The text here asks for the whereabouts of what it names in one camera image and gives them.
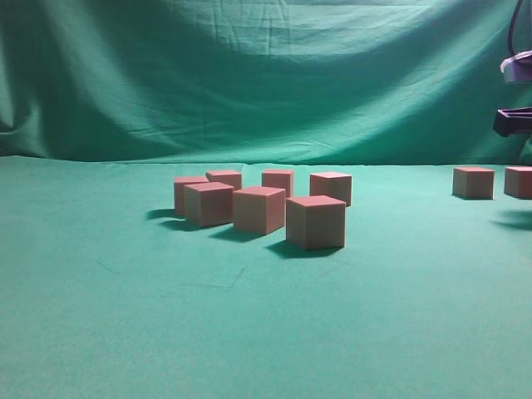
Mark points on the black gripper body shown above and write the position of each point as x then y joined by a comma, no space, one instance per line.
513,121

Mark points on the pink cube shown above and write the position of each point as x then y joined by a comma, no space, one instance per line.
209,204
518,182
316,222
473,183

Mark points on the pink cube placed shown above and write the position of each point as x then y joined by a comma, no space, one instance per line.
259,209
179,183
228,177
332,184
282,179

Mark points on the green cloth backdrop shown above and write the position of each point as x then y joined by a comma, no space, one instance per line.
105,293

